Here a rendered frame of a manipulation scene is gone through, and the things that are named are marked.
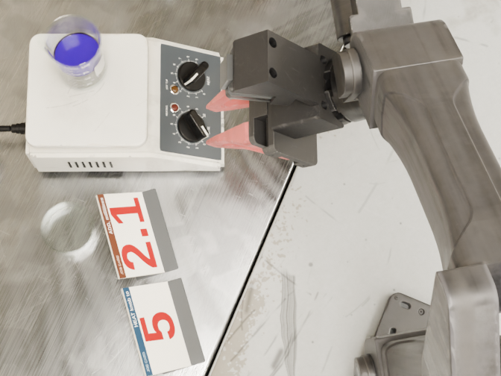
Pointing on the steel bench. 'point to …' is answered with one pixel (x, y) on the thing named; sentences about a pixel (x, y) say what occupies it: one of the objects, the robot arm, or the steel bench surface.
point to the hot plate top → (90, 100)
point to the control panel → (188, 102)
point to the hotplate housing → (87, 161)
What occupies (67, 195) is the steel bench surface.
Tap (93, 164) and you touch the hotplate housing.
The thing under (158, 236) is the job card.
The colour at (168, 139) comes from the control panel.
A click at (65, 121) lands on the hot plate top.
